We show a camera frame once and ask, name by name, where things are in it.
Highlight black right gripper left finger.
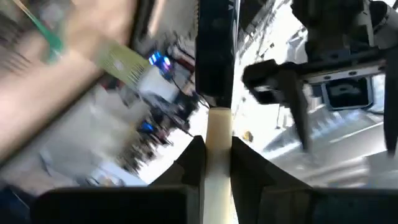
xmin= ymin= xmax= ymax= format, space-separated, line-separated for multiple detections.
xmin=30 ymin=135 xmax=208 ymax=224

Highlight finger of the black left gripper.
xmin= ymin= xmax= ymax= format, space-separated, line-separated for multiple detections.
xmin=241 ymin=58 xmax=312 ymax=154
xmin=382 ymin=46 xmax=398 ymax=157

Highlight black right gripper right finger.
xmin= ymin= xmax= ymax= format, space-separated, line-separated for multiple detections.
xmin=231 ymin=136 xmax=398 ymax=224

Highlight cream handled table knife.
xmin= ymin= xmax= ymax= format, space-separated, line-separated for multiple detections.
xmin=195 ymin=0 xmax=241 ymax=224

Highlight yellow label spray cleaner bottle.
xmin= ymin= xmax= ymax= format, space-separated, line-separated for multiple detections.
xmin=98 ymin=40 xmax=180 ymax=102

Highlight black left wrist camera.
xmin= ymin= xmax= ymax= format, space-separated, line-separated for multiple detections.
xmin=322 ymin=76 xmax=373 ymax=111

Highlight gold spoon green handle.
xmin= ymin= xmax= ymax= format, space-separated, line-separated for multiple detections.
xmin=12 ymin=0 xmax=65 ymax=62

